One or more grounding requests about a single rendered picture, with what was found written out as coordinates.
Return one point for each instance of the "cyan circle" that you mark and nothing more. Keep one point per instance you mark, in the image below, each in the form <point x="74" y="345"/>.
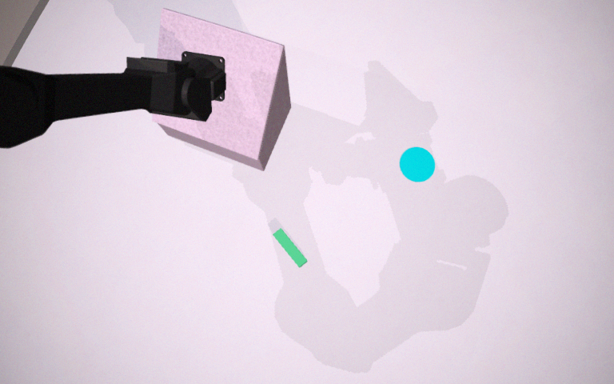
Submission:
<point x="417" y="164"/>

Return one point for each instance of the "green rectangular post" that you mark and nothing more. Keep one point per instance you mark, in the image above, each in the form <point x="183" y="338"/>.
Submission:
<point x="289" y="247"/>

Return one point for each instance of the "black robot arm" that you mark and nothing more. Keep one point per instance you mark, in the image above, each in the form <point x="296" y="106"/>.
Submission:
<point x="31" y="101"/>

